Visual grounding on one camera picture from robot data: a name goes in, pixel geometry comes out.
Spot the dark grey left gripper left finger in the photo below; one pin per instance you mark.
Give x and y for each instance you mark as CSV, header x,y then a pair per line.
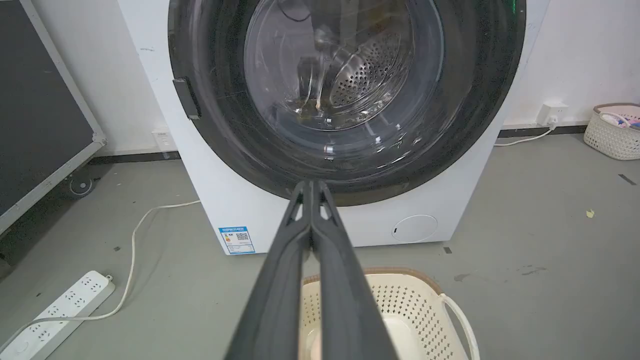
x,y
280,290

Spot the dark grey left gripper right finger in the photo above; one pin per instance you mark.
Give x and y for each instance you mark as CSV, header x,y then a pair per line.
x,y
345,300

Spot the white washing machine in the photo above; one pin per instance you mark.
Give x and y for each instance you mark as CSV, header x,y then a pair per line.
x,y
235,200

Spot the round black washing machine door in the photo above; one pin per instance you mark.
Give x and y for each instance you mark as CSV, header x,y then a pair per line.
x,y
350,100

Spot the blue energy label sticker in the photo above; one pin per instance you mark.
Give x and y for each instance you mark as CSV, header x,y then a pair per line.
x,y
236,240

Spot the cream perforated laundry basket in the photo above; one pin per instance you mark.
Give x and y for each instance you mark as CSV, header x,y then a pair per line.
x,y
415,320

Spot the white power strip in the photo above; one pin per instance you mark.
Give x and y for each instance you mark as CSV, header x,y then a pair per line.
x,y
55,315

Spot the white woven basket with clothes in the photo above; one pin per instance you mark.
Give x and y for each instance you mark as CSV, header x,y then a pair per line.
x,y
612,132

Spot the white wall socket with plug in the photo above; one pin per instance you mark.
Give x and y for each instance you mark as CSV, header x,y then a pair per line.
x,y
550,114

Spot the black panel with metal frame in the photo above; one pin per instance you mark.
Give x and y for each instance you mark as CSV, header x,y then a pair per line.
x,y
35,110

